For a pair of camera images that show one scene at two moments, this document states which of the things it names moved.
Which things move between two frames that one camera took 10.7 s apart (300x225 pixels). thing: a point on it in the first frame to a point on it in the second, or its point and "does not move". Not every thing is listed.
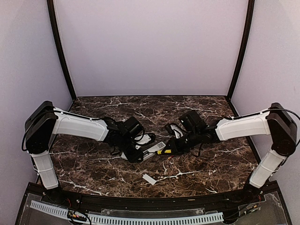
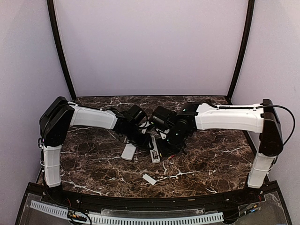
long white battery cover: (149, 179) does not move
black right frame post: (251, 11) does not move
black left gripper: (134, 159) to (144, 144)
